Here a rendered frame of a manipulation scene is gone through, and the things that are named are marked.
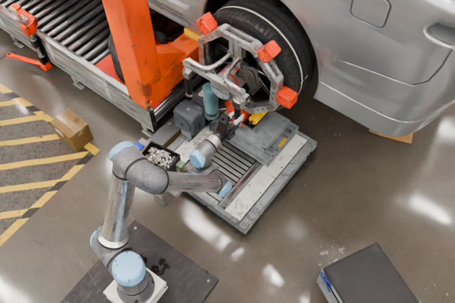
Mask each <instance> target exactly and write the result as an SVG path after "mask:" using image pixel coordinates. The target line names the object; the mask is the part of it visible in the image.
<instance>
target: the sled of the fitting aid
mask: <svg viewBox="0 0 455 303"><path fill-rule="evenodd" d="M225 111H226V110H223V111H222V112H221V113H220V114H219V116H218V118H219V117H220V116H221V115H222V114H223V113H224V112H225ZM218 118H216V119H214V120H213V121H212V122H211V123H210V124H209V128H210V131H212V132H213V133H215V131H216V128H217V125H218V123H217V119H218ZM298 128H299V126H297V125H296V124H294V123H292V122H290V125H289V126H288V127H287V128H286V129H285V130H284V132H283V133H282V134H281V135H280V136H279V137H278V138H277V139H276V140H275V142H274V143H273V144H272V145H271V146H270V147H269V149H268V150H267V151H266V152H265V153H264V152H262V151H261V150H259V149H257V148H256V147H254V146H253V145H251V144H250V143H248V142H246V141H245V140H244V139H241V138H240V137H239V136H237V135H234V136H233V137H232V138H231V139H230V140H229V141H228V140H227V139H225V140H226V141H227V142H229V143H231V144H232V145H234V146H235V147H237V148H238V149H240V150H241V151H243V152H244V153H246V154H248V155H249V156H250V157H252V158H254V159H256V160H257V161H258V162H260V163H262V164H263V165H265V166H266V167H268V166H269V165H270V164H271V163H272V162H273V161H274V160H275V158H276V157H277V156H278V155H279V153H280V152H281V151H282V150H283V149H284V148H285V147H286V146H287V144H288V143H289V142H290V141H291V139H292V138H293V137H294V136H295V135H296V134H297V133H298Z"/></svg>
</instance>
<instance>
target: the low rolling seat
mask: <svg viewBox="0 0 455 303"><path fill-rule="evenodd" d="M316 282H317V283H318V285H319V287H320V289H321V290H322V292H323V294H324V295H325V297H326V299H327V300H328V303H420V302H419V301H418V300H417V298H416V296H415V295H414V294H413V293H412V291H411V289H410V288H409V287H408V285H407V284H406V282H405V281H404V279H403V278H402V276H401V275H400V274H399V272H398V271H397V269H396V268H395V267H394V265H393V263H392V262H391V261H390V259H389V258H388V256H387V255H386V253H385V252H384V250H383V249H382V247H381V246H380V245H379V243H378V242H374V243H372V244H370V245H368V246H366V247H364V248H362V249H360V250H357V251H355V252H353V253H351V254H349V255H347V256H345V257H343V258H341V259H339V260H337V261H335V262H333V263H331V264H329V265H327V266H325V267H324V268H323V269H322V270H321V271H320V274H319V277H318V279H317V281H316Z"/></svg>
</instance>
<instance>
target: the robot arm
mask: <svg viewBox="0 0 455 303"><path fill-rule="evenodd" d="M233 117H234V112H231V113H229V114H222V115H221V116H220V119H219V122H218V125H217V128H216V131H215V133H213V134H209V135H208V136H207V137H206V138H205V139H204V140H203V141H202V142H201V143H200V144H199V145H198V146H197V147H196V148H195V149H194V150H192V152H191V154H190V155H189V159H190V161H191V163H192V164H193V165H194V167H195V174H194V173H185V172H171V171H167V170H165V169H164V168H163V167H158V166H155V165H153V164H152V163H151V162H149V161H148V160H147V158H146V157H145V156H144V155H143V154H142V153H141V152H140V150H138V148H137V146H136V145H134V144H133V143H132V142H130V141H124V142H121V143H119V144H117V145H115V146H114V147H113V148H112V149H111V150H110V153H109V158H110V161H112V163H113V165H112V177H111V182H110V189H109V194H108V201H107V206H106V213H105V218H104V225H102V226H101V227H99V228H98V230H97V231H94V233H93V234H92V236H91V239H90V244H91V247H92V249H93V251H94V252H95V253H96V254H97V255H98V257H99V258H100V260H101V261H102V262H103V264H104V265H105V267H106V268H107V269H108V271H109V272H110V274H111V275H112V276H113V278H114V280H115V281H116V282H117V287H116V289H117V293H118V296H119V298H120V299H121V300H122V301H123V302H124V303H145V302H147V301H148V300H149V299H150V298H151V296H152V294H153V293H154V288H155V282H154V278H153V276H152V274H151V273H150V272H149V271H147V270H146V265H145V263H144V260H143V259H142V257H141V256H140V255H139V254H137V253H135V252H134V250H133V249H132V247H131V246H130V245H129V244H128V241H129V232H128V230H127V225H128V221H129V215H130V211H131V206H132V202H133V196H134V193H135V187H137V188H138V189H141V190H142V191H145V192H146V193H151V194H155V195H159V194H162V193H164V192H166V191H187V192H210V193H216V194H217V195H218V196H219V197H223V196H225V195H226V194H227V193H228V192H229V191H230V189H231V188H232V184H231V183H230V181H229V180H227V179H226V178H225V177H224V176H223V175H222V174H221V173H220V172H219V171H218V169H217V168H216V167H215V166H214V165H213V164H212V162H211V158H212V156H213V155H214V154H215V153H216V152H217V151H218V150H219V149H220V148H221V146H222V143H223V141H224V140H225V139H227V140H228V141H229V140H230V139H231V138H232V137H233V136H234V135H235V130H236V129H237V128H238V127H239V126H240V125H241V124H242V121H243V119H244V114H241V116H240V117H238V119H237V120H235V121H234V125H233V123H231V121H232V119H233Z"/></svg>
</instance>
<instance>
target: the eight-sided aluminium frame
mask: <svg viewBox="0 0 455 303"><path fill-rule="evenodd" d="M219 37H223V38H225V39H227V40H229V41H231V42H233V43H234V44H236V45H239V46H241V47H242V48H243V49H245V50H247V51H249V52H251V53H252V55H253V57H254V58H255V59H256V61H257V63H258V64H259V65H260V67H261V68H262V70H263V71H264V73H265V74H266V76H267V77H268V79H269V80H270V82H271V87H270V95H269V100H266V101H259V102H253V101H251V100H249V101H248V102H247V103H246V104H245V105H244V106H243V108H242V109H243V110H245V111H246V112H247V113H249V114H256V113H261V112H269V111H274V110H275V109H276V108H277V107H278V106H279V105H280V104H279V103H278V102H276V94H277V92H278V91H279V90H280V89H281V88H282V87H283V81H284V76H283V75H282V72H281V71H280V70H279V69H278V67H277V65H276V64H275V63H274V61H273V60H270V61H268V62H267V63H265V64H264V63H263V61H262V60H261V59H260V57H259V56H258V55H257V52H258V51H259V50H260V49H261V48H262V47H263V46H264V45H263V44H262V43H261V41H258V40H257V39H254V38H253V37H251V36H249V35H247V34H245V33H243V32H241V31H239V30H238V29H236V28H234V27H232V26H231V25H229V24H222V25H221V26H218V27H217V28H216V29H215V30H214V31H213V32H211V33H209V34H206V35H202V36H200V37H199V38H198V39H197V40H198V42H197V43H198V54H199V62H200V63H199V64H202V65H204V66H210V65H212V62H211V48H210V41H212V40H214V39H217V38H219ZM207 71H209V72H211V73H212V74H214V75H215V76H217V75H218V74H219V73H218V71H217V70H216V68H215V69H213V70H207ZM233 98H235V95H232V96H230V97H229V98H228V99H227V100H228V101H230V102H232V100H233Z"/></svg>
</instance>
